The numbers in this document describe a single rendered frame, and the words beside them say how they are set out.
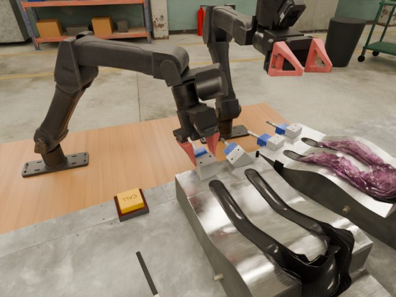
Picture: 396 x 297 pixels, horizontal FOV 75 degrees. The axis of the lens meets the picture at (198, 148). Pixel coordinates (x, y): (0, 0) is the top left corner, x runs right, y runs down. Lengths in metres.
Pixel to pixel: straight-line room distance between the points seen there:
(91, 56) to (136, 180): 0.39
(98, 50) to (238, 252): 0.51
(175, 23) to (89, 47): 5.34
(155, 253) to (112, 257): 0.10
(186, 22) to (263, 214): 5.54
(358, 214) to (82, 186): 0.77
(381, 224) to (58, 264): 0.76
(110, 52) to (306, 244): 0.56
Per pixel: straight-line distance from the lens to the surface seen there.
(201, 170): 0.65
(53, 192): 0.89
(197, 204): 0.63
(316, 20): 6.54
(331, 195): 0.78
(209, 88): 0.57
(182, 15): 5.95
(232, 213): 0.63
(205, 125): 0.53
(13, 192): 0.95
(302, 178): 0.80
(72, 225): 0.77
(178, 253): 0.66
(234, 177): 0.69
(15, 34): 6.01
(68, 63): 0.67
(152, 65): 0.58
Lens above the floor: 1.36
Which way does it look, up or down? 37 degrees down
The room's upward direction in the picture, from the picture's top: straight up
